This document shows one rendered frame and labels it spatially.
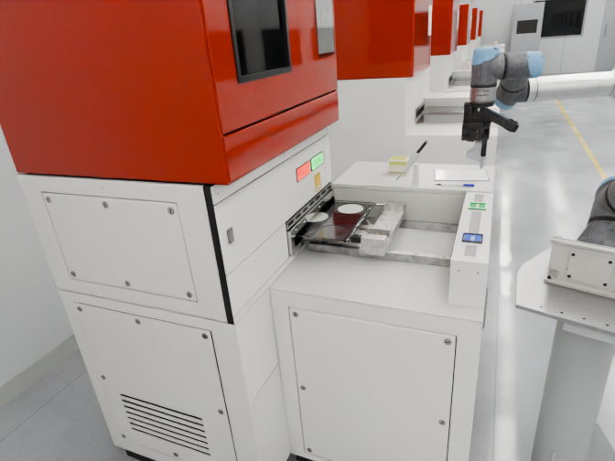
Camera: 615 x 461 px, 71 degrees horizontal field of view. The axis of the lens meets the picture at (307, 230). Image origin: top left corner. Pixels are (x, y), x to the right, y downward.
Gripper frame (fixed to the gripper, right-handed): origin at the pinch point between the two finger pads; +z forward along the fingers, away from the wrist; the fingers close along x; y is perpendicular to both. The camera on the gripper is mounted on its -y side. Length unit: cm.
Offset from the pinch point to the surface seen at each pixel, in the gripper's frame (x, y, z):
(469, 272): 40.1, 0.4, 17.8
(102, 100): 66, 86, -32
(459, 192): -15.2, 7.6, 15.2
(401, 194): -14.9, 29.4, 17.3
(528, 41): -1229, -58, 12
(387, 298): 42, 22, 29
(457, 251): 35.3, 4.0, 14.7
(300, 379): 46, 50, 63
